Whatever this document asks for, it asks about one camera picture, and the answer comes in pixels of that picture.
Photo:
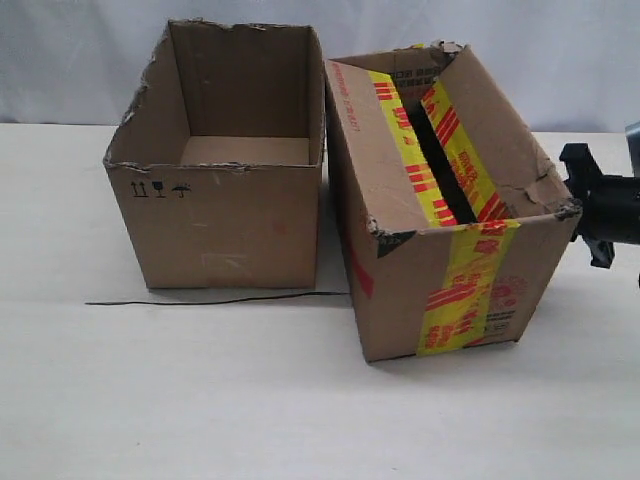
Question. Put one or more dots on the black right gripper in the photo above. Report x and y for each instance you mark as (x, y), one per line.
(610, 204)

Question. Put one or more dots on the taped cardboard box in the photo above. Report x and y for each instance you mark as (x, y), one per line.
(452, 217)

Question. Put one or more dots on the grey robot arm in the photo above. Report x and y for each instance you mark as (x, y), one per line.
(634, 150)

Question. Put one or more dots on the open brown cardboard box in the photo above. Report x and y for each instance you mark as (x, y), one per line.
(216, 165)

